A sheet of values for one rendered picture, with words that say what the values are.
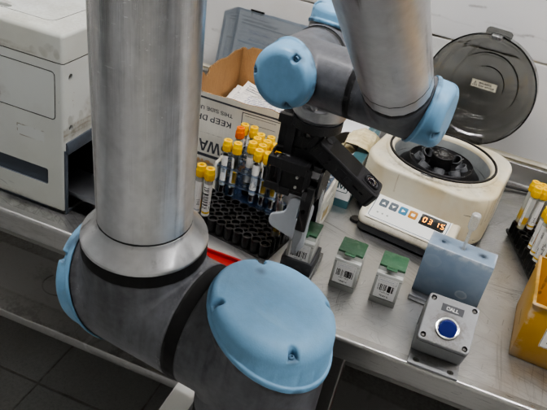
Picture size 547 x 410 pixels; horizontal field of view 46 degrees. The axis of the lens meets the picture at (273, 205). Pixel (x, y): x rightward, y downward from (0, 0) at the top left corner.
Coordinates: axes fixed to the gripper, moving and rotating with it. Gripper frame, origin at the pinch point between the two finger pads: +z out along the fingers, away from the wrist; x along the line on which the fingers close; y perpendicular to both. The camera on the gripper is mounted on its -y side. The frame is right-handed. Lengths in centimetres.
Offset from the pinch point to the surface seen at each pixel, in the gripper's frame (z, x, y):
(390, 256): -0.6, -2.0, -13.0
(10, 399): 94, -15, 72
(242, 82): 0, -50, 31
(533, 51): -22, -56, -26
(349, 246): -0.6, -1.1, -6.7
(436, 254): -2.6, -3.7, -19.3
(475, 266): -3.1, -3.2, -25.1
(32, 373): 94, -25, 73
